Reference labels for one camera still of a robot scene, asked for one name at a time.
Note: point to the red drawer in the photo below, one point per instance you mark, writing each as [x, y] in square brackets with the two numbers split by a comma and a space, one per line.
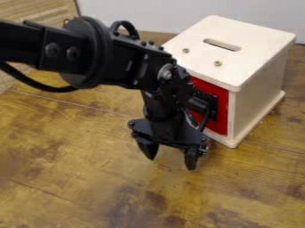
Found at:
[216, 123]

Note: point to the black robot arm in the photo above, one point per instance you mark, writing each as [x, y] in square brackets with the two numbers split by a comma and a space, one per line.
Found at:
[85, 54]

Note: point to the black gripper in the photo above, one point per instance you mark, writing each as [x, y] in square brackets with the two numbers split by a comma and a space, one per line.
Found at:
[166, 126]

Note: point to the white wooden drawer cabinet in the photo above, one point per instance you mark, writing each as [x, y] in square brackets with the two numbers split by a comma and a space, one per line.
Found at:
[235, 60]

